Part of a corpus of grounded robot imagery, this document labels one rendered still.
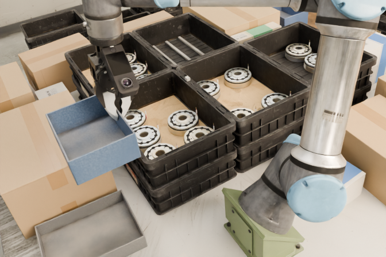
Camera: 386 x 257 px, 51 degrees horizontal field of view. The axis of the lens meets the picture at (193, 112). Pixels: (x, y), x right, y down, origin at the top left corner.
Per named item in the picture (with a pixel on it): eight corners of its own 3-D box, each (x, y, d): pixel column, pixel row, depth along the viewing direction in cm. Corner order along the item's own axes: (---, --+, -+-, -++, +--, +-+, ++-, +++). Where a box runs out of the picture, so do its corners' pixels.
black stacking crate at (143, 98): (238, 153, 125) (237, 124, 119) (153, 195, 115) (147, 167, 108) (177, 95, 154) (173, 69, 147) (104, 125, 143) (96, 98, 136)
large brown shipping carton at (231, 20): (278, 50, 196) (280, 11, 184) (227, 69, 186) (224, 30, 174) (232, 22, 225) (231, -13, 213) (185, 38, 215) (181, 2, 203)
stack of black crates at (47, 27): (89, 62, 319) (74, 8, 292) (102, 78, 298) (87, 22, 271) (39, 79, 306) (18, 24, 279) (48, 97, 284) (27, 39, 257)
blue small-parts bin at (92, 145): (141, 156, 91) (135, 133, 86) (77, 186, 86) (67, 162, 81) (110, 113, 105) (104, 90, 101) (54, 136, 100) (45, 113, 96)
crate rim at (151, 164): (238, 129, 120) (238, 123, 118) (147, 172, 109) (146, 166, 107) (174, 73, 148) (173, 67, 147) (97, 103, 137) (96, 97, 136)
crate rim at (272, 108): (314, 93, 130) (315, 87, 129) (238, 129, 120) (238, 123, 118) (240, 47, 159) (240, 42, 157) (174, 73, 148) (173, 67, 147)
